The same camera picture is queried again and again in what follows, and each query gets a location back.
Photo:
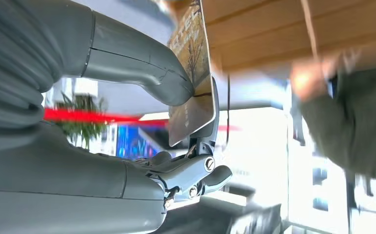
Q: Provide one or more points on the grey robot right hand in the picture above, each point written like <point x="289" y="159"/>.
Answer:
<point x="61" y="187"/>

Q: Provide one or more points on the person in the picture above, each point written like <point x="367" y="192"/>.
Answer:
<point x="359" y="129"/>

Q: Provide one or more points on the green potted plant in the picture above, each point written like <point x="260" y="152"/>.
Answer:
<point x="82" y="129"/>

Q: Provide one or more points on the red stanchion belt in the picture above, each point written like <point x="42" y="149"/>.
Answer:
<point x="87" y="117"/>

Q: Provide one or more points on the blue display screen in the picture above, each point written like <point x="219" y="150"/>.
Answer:
<point x="132" y="143"/>

